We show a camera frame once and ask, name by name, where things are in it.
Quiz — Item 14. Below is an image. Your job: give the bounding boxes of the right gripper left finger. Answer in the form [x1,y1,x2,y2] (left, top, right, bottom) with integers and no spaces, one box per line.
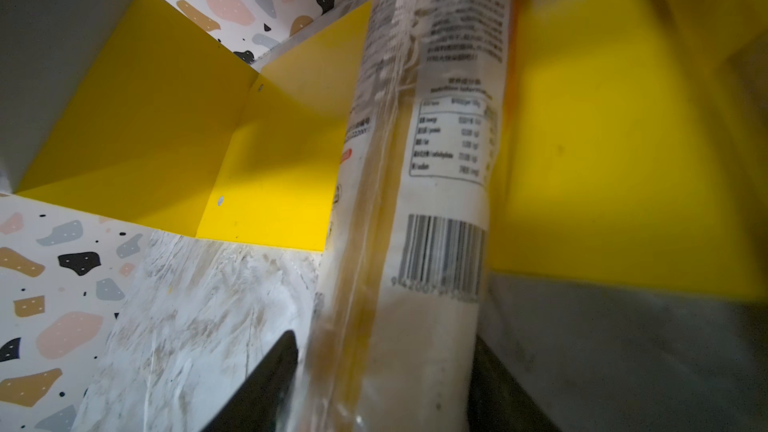
[203,330,299,431]

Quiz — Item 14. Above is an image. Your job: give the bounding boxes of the yellow shelf pink blue boards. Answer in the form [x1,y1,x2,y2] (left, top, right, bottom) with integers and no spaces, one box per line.
[1,0,767,302]

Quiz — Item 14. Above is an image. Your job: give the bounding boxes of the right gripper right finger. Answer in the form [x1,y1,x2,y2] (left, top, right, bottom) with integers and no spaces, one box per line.
[467,336,561,432]

